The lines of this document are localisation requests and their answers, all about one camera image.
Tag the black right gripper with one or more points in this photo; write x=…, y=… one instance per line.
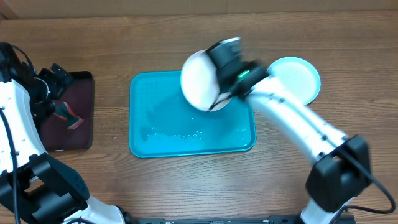
x=222, y=86

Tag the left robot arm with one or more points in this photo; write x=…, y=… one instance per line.
x=35, y=186

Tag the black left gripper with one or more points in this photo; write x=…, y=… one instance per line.
x=60, y=83

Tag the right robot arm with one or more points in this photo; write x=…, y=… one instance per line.
x=340, y=164

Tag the dark maroon tray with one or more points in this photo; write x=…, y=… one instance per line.
x=79, y=96

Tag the blue plastic tray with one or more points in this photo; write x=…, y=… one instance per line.
x=162, y=123

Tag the white plate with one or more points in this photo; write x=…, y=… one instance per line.
x=199, y=83

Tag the light blue plate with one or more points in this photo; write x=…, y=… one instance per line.
x=298, y=76

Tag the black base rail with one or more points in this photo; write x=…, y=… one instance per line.
x=273, y=219

